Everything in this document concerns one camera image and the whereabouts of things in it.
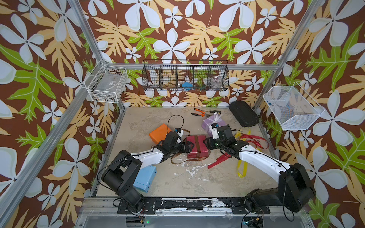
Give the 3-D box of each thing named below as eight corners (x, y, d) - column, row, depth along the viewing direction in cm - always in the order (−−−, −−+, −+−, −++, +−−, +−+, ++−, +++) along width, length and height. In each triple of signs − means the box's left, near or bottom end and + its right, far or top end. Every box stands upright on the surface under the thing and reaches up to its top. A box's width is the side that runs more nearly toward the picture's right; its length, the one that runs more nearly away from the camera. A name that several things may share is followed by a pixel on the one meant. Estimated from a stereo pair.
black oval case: (242, 129, 109) (245, 123, 103) (226, 107, 123) (228, 102, 118) (257, 124, 112) (261, 119, 106) (239, 104, 126) (242, 98, 121)
